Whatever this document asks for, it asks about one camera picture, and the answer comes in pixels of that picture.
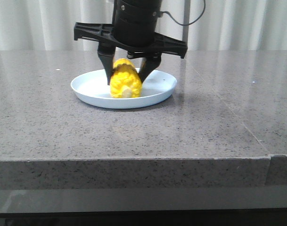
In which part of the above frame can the white pleated curtain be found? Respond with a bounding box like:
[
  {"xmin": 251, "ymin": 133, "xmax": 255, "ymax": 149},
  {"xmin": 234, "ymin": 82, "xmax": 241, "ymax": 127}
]
[
  {"xmin": 0, "ymin": 0, "xmax": 185, "ymax": 51},
  {"xmin": 188, "ymin": 0, "xmax": 287, "ymax": 50}
]

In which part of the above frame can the white pleated curtain left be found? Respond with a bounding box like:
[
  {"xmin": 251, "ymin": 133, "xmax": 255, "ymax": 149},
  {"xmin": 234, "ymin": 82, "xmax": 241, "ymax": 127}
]
[{"xmin": 0, "ymin": 0, "xmax": 185, "ymax": 51}]

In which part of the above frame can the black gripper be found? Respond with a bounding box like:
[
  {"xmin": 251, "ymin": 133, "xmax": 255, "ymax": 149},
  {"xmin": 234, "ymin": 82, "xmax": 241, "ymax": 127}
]
[{"xmin": 74, "ymin": 0, "xmax": 188, "ymax": 85}]

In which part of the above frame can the white pleated curtain right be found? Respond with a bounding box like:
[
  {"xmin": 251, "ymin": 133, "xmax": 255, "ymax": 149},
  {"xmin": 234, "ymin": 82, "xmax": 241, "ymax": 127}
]
[{"xmin": 188, "ymin": 0, "xmax": 287, "ymax": 50}]

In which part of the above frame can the light blue round plate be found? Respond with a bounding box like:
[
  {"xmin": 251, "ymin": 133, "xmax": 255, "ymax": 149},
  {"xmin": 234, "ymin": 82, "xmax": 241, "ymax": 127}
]
[{"xmin": 71, "ymin": 69, "xmax": 177, "ymax": 109}]

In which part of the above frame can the yellow toy corn cob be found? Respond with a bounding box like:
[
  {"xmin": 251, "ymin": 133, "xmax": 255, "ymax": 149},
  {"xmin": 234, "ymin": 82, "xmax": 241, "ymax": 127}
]
[{"xmin": 110, "ymin": 58, "xmax": 142, "ymax": 98}]

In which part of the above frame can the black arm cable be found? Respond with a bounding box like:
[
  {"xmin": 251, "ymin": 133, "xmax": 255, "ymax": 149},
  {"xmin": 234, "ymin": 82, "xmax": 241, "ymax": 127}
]
[{"xmin": 159, "ymin": 0, "xmax": 206, "ymax": 26}]

